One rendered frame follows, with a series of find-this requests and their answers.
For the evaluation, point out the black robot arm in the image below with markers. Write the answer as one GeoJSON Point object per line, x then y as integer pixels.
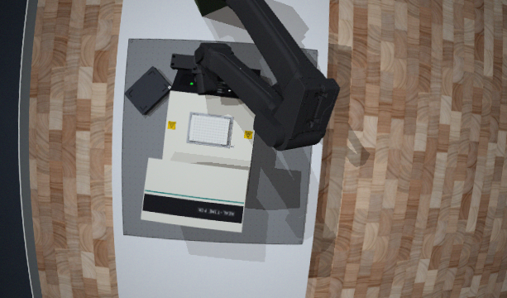
{"type": "Point", "coordinates": [282, 122]}

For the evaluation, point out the white thermal cycler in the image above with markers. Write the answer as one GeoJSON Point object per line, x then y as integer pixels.
{"type": "Point", "coordinates": [200, 184]}

